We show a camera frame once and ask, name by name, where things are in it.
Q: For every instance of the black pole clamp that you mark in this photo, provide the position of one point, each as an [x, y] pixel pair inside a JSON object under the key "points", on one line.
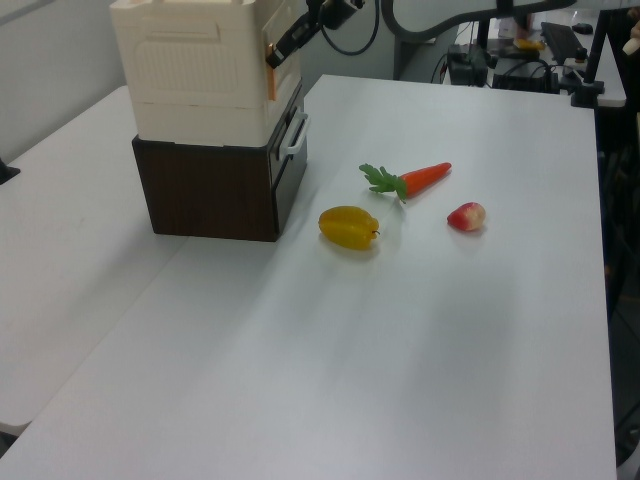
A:
{"points": [[587, 94]]}

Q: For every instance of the cream plastic cabinet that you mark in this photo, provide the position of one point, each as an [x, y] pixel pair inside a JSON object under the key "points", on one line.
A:
{"points": [[195, 75]]}

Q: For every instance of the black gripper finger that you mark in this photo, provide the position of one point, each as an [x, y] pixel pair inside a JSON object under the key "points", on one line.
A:
{"points": [[294, 37]]}

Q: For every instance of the yellow object on desk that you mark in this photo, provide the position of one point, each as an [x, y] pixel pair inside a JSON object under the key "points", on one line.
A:
{"points": [[527, 45]]}

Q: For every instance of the black computer mouse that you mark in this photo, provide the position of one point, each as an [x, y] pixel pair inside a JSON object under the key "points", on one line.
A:
{"points": [[582, 28]]}

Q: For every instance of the bystander hand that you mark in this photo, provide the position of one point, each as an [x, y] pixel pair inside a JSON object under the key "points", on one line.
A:
{"points": [[635, 37]]}

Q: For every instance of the red toy peach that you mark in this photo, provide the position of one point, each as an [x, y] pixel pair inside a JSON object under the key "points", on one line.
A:
{"points": [[467, 216]]}

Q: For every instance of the black electronics box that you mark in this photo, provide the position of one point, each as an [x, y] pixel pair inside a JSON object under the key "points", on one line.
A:
{"points": [[525, 77]]}

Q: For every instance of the black keyboard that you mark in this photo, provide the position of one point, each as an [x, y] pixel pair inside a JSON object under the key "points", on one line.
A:
{"points": [[562, 42]]}

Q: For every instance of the yellow toy starfruit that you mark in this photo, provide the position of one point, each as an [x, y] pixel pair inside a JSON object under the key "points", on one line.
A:
{"points": [[347, 227]]}

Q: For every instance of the dark brown drawer box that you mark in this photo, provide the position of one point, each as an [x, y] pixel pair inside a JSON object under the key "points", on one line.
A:
{"points": [[205, 195]]}

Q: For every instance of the black drawer front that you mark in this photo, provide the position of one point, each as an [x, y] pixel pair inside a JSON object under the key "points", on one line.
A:
{"points": [[292, 175]]}

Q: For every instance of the black camera pole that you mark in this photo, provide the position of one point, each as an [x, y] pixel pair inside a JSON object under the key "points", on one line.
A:
{"points": [[597, 40]]}

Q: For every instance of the black control box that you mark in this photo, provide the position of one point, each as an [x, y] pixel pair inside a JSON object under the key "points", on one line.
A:
{"points": [[467, 67]]}

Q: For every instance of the orange toy carrot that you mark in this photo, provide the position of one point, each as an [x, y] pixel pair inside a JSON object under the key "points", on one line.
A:
{"points": [[422, 178]]}

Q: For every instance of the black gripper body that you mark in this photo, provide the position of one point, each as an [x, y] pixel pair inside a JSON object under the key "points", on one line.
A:
{"points": [[340, 10]]}

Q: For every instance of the cream cabinet door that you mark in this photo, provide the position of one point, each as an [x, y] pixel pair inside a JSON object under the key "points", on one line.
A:
{"points": [[287, 75]]}

